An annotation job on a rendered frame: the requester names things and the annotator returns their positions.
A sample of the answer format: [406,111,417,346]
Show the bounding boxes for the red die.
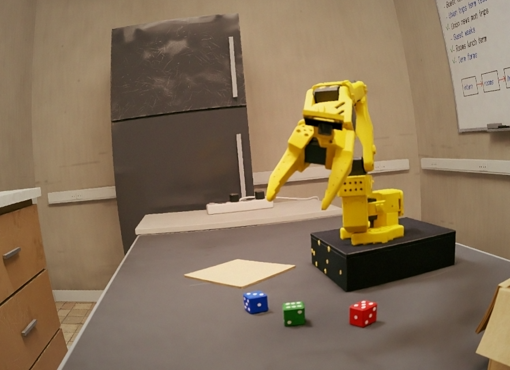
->
[350,301,377,327]

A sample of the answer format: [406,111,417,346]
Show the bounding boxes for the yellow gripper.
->
[266,109,355,211]

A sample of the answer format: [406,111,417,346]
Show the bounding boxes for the blue die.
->
[243,291,268,314]

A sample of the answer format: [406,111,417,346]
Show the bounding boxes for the beige flat mat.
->
[184,259,295,289]

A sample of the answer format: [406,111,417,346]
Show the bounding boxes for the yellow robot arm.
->
[304,80,404,245]

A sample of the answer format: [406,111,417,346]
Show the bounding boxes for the green die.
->
[283,301,305,327]

